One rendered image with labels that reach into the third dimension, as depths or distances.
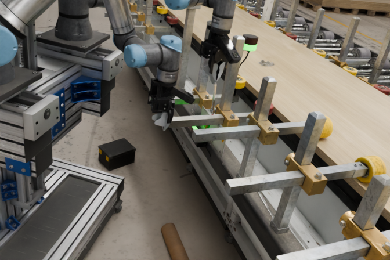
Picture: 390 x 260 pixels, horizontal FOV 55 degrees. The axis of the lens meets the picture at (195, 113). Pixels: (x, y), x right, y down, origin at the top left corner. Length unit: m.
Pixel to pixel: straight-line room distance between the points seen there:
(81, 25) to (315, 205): 1.12
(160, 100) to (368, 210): 0.74
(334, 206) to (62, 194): 1.31
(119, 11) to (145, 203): 1.34
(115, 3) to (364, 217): 0.93
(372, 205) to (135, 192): 1.67
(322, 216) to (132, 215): 1.17
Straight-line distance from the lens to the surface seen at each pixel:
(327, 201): 1.40
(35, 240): 1.85
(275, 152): 1.60
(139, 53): 1.20
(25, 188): 1.76
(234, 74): 1.46
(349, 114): 1.72
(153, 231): 2.15
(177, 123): 1.42
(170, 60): 1.26
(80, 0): 1.56
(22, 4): 1.04
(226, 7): 1.31
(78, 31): 1.59
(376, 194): 0.93
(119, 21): 1.28
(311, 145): 1.09
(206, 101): 1.68
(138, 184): 2.43
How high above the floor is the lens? 1.56
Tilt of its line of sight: 28 degrees down
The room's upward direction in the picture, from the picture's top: 9 degrees clockwise
